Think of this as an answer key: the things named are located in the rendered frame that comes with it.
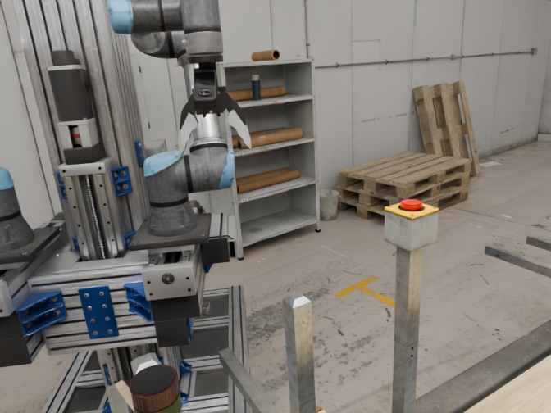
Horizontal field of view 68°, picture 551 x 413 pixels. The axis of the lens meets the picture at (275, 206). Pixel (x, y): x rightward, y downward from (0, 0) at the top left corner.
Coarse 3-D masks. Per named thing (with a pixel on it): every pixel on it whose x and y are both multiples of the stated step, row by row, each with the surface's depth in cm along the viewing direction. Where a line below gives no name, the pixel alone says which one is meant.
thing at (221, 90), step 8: (200, 56) 81; (208, 56) 81; (216, 56) 82; (200, 64) 84; (208, 64) 84; (192, 88) 85; (224, 88) 86; (192, 96) 84; (224, 96) 85; (224, 104) 85; (200, 112) 85; (208, 112) 85; (216, 112) 85
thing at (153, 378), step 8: (152, 368) 55; (160, 368) 55; (168, 368) 55; (136, 376) 54; (144, 376) 54; (152, 376) 54; (160, 376) 53; (168, 376) 53; (136, 384) 52; (144, 384) 52; (152, 384) 52; (160, 384) 52; (168, 384) 52; (136, 392) 51; (144, 392) 51; (152, 392) 51; (160, 392) 51
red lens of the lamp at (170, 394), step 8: (144, 368) 55; (176, 376) 53; (176, 384) 53; (168, 392) 51; (176, 392) 53; (136, 400) 51; (144, 400) 50; (152, 400) 50; (160, 400) 51; (168, 400) 52; (136, 408) 52; (144, 408) 51; (152, 408) 51; (160, 408) 51
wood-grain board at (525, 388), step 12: (528, 372) 79; (540, 372) 78; (516, 384) 76; (528, 384) 76; (540, 384) 76; (492, 396) 74; (504, 396) 74; (516, 396) 73; (528, 396) 73; (540, 396) 73; (480, 408) 71; (492, 408) 71; (504, 408) 71; (516, 408) 71; (528, 408) 71; (540, 408) 71
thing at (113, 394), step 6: (114, 384) 89; (108, 390) 87; (114, 390) 87; (108, 396) 86; (114, 396) 85; (120, 396) 85; (114, 402) 84; (120, 402) 84; (114, 408) 82; (120, 408) 82; (126, 408) 82
